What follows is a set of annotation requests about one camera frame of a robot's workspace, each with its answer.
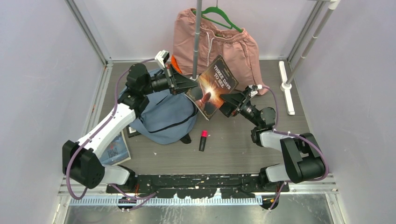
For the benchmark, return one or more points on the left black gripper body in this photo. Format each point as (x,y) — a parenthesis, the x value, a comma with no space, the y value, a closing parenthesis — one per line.
(160,83)

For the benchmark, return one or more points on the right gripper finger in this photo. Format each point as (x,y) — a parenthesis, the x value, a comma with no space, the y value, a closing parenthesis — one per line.
(235,98)
(229,110)

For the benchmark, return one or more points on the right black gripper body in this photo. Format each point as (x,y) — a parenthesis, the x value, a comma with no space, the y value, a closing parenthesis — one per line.
(246,109)

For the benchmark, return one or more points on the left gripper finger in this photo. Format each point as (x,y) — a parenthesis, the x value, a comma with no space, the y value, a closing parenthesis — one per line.
(184,87)
(177,76)

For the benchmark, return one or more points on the Three Days To See book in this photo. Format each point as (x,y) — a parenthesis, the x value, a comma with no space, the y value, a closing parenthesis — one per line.
(217,79)

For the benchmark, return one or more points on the blue student backpack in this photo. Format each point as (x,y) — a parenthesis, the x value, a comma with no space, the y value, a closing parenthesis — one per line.
(160,116)

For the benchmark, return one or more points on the Nineteen Eighty-Four blue book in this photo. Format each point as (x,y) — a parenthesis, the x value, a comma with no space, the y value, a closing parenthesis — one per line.
(117,152)

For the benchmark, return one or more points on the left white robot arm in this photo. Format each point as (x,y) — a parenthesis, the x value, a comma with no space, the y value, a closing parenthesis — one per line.
(81,158)

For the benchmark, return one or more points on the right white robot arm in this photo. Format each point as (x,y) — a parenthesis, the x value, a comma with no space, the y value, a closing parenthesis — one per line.
(302,158)

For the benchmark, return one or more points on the orange cloth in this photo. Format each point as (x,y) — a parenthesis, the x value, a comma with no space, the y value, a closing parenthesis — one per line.
(174,64)

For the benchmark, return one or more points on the left rack pole with foot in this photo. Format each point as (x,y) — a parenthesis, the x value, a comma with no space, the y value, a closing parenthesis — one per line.
(196,39)

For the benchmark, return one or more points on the rack pole with foot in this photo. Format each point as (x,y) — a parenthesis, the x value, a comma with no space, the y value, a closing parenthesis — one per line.
(196,39)
(296,56)

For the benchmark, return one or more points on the pink black highlighter marker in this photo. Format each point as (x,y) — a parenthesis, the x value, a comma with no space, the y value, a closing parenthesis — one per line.
(203,137)

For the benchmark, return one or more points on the pink shorts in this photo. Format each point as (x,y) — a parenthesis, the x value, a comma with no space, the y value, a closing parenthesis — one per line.
(239,50)

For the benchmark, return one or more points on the green clothes hanger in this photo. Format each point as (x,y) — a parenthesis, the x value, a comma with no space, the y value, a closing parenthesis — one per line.
(223,15)

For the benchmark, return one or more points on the right rack pole with foot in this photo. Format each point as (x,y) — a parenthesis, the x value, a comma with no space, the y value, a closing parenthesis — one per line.
(296,56)

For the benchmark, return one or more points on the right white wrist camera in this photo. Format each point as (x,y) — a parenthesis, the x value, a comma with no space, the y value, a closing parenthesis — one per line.
(255,89)

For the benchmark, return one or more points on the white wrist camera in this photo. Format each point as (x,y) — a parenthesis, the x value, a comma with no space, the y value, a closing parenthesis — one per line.
(161,58)
(255,89)

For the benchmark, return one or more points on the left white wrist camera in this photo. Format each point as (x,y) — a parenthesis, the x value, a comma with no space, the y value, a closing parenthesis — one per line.
(161,58)

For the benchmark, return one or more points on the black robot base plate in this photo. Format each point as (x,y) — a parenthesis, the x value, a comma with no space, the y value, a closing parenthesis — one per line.
(203,186)

